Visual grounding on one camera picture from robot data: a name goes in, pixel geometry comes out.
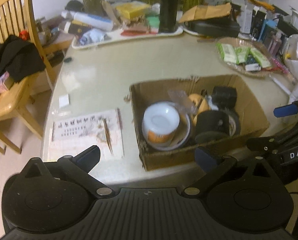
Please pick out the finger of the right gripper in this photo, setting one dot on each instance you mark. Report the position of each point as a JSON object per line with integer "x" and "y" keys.
{"x": 286, "y": 110}
{"x": 268, "y": 144}

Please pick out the black thermos bottle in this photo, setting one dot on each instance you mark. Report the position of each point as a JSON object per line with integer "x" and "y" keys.
{"x": 168, "y": 15}

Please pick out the black round case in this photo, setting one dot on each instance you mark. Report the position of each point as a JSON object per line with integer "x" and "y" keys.
{"x": 211, "y": 125}

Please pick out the yellow pig toy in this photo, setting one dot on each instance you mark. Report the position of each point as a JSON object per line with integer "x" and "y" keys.
{"x": 201, "y": 105}

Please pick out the green wet wipes pack middle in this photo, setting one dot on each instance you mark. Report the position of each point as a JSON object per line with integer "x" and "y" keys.
{"x": 242, "y": 53}

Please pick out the green white box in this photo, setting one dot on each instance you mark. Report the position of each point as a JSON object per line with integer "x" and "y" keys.
{"x": 153, "y": 22}

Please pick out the black zipper hard case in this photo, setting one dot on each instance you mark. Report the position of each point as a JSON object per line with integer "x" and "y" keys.
{"x": 214, "y": 28}

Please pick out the white blue lotion bottle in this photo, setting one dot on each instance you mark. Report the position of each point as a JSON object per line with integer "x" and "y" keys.
{"x": 92, "y": 20}

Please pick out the light blue sock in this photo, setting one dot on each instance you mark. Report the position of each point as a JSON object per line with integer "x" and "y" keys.
{"x": 92, "y": 36}

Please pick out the clear plastic case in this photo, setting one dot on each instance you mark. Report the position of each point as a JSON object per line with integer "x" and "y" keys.
{"x": 182, "y": 102}

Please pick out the brown paper envelope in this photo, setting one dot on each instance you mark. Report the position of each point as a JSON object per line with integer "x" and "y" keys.
{"x": 205, "y": 12}

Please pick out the red packet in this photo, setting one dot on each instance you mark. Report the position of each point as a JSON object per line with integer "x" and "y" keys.
{"x": 136, "y": 32}

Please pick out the printed paper sheet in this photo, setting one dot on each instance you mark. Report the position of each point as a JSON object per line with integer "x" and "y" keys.
{"x": 73, "y": 135}

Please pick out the wooden chair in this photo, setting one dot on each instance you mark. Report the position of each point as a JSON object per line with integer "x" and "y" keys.
{"x": 17, "y": 18}

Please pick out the white gimbal tripod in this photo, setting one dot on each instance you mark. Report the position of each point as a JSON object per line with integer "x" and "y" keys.
{"x": 291, "y": 93}

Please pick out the black cloth on chair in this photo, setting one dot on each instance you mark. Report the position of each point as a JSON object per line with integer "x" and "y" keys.
{"x": 19, "y": 58}

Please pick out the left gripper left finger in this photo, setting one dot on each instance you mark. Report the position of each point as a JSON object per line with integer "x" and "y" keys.
{"x": 77, "y": 168}

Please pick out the green wet wipes pack left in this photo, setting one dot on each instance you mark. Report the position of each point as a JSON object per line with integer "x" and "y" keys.
{"x": 227, "y": 52}

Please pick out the green wet wipes pack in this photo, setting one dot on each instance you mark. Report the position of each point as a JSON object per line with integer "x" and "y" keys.
{"x": 261, "y": 59}
{"x": 227, "y": 52}
{"x": 242, "y": 53}

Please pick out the open cardboard box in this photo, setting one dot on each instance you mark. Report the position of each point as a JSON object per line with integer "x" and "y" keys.
{"x": 252, "y": 118}

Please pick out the woven paper plate basket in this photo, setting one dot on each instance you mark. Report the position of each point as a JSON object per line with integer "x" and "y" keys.
{"x": 236, "y": 42}

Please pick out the black electrical tape roll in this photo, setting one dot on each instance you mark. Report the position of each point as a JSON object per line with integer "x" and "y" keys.
{"x": 234, "y": 123}

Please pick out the black product box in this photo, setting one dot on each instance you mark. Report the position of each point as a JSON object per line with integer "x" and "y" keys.
{"x": 257, "y": 23}

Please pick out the white paper card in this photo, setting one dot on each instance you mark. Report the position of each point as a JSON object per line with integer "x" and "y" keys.
{"x": 64, "y": 101}

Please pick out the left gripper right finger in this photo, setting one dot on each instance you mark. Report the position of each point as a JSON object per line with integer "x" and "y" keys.
{"x": 215, "y": 167}

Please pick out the small black cap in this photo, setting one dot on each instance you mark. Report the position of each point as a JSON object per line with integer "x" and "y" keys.
{"x": 68, "y": 59}

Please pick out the white serving tray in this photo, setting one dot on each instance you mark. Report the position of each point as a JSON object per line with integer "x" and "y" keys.
{"x": 119, "y": 36}

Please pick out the yellow box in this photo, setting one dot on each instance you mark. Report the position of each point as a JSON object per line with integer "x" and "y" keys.
{"x": 133, "y": 9}

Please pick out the black white tissue pack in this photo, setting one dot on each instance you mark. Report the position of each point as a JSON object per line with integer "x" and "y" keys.
{"x": 252, "y": 65}

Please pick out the black gold tube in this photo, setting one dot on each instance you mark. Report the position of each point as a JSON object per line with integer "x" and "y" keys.
{"x": 69, "y": 27}

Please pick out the pink bottle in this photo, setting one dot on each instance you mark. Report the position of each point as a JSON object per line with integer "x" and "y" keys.
{"x": 275, "y": 43}

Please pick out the green wet wipes pack right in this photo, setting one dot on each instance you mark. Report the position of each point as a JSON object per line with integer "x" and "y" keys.
{"x": 261, "y": 59}

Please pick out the white and orange cup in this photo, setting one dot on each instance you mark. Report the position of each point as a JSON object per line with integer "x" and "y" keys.
{"x": 159, "y": 124}

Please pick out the black cylindrical adapter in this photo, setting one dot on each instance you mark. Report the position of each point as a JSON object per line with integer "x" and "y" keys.
{"x": 224, "y": 97}

